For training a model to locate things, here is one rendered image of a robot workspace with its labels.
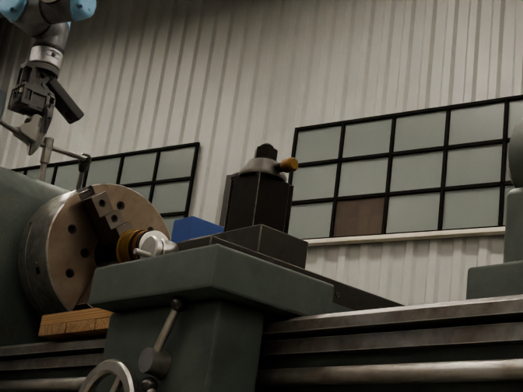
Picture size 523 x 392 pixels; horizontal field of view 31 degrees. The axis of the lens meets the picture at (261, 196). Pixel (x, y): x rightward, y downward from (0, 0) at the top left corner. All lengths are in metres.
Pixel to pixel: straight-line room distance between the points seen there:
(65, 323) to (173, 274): 0.50
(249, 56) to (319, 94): 1.29
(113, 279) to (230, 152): 9.67
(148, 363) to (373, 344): 0.31
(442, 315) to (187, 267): 0.35
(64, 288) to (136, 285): 0.63
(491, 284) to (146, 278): 0.47
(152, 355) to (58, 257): 0.71
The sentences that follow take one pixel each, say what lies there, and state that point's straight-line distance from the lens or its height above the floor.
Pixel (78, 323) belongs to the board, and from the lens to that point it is 1.71.
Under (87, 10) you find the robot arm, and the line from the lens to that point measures 2.18.
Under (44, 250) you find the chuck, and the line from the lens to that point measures 1.97.
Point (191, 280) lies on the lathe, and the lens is 1.24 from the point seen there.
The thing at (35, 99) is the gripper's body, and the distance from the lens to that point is 2.25.
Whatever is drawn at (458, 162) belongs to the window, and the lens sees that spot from 9.42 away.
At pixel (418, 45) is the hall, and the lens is 10.28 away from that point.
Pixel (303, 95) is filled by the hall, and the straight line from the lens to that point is 10.72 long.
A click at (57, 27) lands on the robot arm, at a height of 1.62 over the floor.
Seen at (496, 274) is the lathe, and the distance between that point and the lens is 1.16.
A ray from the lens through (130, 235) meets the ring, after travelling 1.93.
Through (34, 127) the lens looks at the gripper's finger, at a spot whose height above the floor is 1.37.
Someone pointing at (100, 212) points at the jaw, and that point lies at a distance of 1.99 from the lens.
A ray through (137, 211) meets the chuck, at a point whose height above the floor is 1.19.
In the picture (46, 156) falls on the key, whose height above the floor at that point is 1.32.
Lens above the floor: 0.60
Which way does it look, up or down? 19 degrees up
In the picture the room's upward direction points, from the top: 8 degrees clockwise
